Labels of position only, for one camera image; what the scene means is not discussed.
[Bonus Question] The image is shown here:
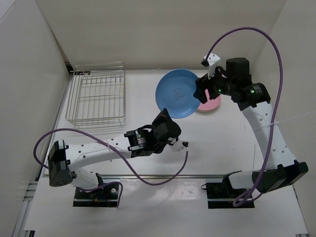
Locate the cream plate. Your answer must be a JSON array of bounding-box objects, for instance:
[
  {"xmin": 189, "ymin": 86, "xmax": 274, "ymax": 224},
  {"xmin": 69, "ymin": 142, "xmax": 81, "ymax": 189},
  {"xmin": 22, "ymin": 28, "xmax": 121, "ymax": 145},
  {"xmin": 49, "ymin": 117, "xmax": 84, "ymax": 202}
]
[{"xmin": 196, "ymin": 106, "xmax": 220, "ymax": 116}]

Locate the metal wire dish rack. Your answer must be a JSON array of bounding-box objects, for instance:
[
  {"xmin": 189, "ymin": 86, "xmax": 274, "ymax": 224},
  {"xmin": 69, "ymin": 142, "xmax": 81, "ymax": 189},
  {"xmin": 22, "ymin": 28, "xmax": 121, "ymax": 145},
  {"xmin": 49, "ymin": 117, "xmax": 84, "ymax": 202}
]
[{"xmin": 65, "ymin": 61, "xmax": 126, "ymax": 129}]

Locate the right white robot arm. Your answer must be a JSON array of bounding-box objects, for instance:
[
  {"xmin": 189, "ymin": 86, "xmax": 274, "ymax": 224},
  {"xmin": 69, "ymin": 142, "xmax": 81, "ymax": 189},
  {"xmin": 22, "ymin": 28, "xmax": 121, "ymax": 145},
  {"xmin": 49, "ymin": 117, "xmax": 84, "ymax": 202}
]
[{"xmin": 194, "ymin": 54, "xmax": 309, "ymax": 198}]

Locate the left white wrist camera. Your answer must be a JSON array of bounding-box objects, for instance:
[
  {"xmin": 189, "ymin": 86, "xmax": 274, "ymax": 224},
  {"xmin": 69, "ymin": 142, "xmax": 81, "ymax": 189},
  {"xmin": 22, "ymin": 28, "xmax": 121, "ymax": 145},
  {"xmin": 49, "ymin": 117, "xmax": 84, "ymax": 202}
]
[{"xmin": 169, "ymin": 138, "xmax": 189, "ymax": 152}]

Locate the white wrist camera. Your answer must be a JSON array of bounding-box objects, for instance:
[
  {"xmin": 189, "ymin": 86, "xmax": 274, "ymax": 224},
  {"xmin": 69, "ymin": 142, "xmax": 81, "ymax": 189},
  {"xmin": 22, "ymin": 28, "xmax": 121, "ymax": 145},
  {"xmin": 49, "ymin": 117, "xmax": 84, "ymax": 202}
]
[
  {"xmin": 201, "ymin": 52, "xmax": 221, "ymax": 79},
  {"xmin": 169, "ymin": 138, "xmax": 189, "ymax": 152}
]

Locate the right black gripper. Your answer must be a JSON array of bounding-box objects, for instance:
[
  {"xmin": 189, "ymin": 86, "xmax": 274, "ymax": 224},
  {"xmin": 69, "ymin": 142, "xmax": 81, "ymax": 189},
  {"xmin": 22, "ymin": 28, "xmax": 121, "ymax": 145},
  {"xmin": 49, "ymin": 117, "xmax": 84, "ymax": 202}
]
[{"xmin": 193, "ymin": 65, "xmax": 235, "ymax": 104}]

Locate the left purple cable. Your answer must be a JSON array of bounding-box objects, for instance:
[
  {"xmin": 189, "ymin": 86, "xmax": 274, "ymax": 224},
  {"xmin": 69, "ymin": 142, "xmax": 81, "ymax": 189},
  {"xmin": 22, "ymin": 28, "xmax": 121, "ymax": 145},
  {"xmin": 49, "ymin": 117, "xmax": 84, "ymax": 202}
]
[{"xmin": 33, "ymin": 129, "xmax": 190, "ymax": 207}]

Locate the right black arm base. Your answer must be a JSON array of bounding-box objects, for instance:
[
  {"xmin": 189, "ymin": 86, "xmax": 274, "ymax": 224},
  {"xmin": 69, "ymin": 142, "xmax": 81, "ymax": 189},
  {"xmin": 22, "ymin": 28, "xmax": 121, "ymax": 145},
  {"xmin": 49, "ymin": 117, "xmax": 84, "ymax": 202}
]
[{"xmin": 201, "ymin": 183, "xmax": 246, "ymax": 209}]

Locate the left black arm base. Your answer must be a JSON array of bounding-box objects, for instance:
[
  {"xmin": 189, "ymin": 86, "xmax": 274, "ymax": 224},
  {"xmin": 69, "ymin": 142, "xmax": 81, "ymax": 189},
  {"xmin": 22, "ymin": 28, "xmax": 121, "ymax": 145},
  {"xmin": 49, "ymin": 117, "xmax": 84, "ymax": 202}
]
[{"xmin": 73, "ymin": 181, "xmax": 123, "ymax": 208}]

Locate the blue plate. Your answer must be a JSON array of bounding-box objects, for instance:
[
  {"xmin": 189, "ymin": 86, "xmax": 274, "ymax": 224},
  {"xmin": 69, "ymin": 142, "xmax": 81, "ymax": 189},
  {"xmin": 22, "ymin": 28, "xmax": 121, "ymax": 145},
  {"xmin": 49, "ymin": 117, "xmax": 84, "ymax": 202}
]
[{"xmin": 155, "ymin": 69, "xmax": 200, "ymax": 119}]

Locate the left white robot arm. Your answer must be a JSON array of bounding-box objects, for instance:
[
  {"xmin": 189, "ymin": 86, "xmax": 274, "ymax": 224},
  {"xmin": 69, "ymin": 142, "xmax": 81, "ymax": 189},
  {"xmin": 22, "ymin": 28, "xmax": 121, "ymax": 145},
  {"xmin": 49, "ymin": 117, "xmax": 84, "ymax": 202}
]
[{"xmin": 48, "ymin": 109, "xmax": 188, "ymax": 198}]

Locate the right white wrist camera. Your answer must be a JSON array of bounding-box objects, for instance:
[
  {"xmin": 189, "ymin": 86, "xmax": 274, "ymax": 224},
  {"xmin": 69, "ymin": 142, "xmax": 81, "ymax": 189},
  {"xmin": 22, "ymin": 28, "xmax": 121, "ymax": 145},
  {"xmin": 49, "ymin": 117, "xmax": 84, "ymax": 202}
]
[{"xmin": 201, "ymin": 52, "xmax": 221, "ymax": 79}]

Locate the pink plate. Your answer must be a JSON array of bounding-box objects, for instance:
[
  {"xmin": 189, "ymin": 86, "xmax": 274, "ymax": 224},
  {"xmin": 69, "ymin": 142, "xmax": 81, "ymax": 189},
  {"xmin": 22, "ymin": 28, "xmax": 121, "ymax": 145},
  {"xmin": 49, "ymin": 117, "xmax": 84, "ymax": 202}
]
[{"xmin": 197, "ymin": 90, "xmax": 221, "ymax": 111}]

